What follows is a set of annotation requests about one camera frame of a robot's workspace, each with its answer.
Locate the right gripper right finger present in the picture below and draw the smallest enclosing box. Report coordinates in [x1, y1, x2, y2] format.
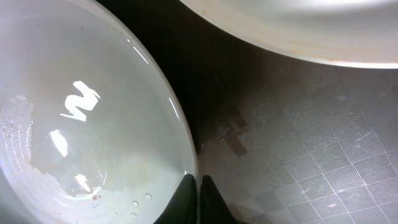
[200, 175, 239, 224]

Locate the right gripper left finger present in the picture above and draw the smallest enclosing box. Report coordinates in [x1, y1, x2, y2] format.
[154, 174, 197, 224]

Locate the pale green plate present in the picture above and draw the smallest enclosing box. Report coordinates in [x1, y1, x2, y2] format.
[1, 0, 199, 223]

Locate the brown serving tray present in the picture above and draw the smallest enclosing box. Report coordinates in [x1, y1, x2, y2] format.
[103, 1, 397, 223]

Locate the white plate top right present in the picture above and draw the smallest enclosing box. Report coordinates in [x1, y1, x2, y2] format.
[182, 0, 397, 69]

